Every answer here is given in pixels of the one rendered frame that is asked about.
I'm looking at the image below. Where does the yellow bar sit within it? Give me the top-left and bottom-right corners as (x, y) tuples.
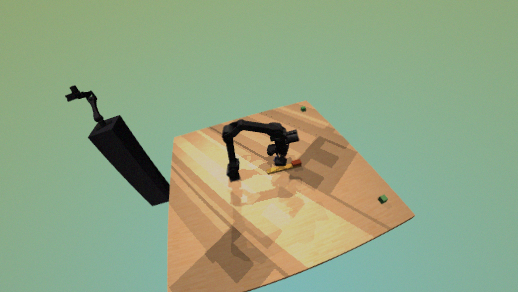
(267, 159), (301, 175)

